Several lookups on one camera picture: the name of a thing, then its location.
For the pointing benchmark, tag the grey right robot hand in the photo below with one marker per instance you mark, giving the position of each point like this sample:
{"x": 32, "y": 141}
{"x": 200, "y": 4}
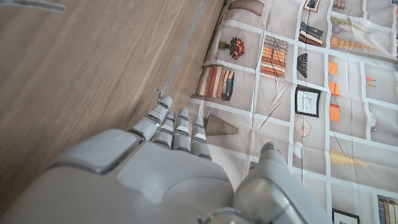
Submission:
{"x": 140, "y": 180}

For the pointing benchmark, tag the bookshelf print fabric backdrop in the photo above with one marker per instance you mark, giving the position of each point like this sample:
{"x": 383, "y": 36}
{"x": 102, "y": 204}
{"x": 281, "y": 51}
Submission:
{"x": 351, "y": 102}

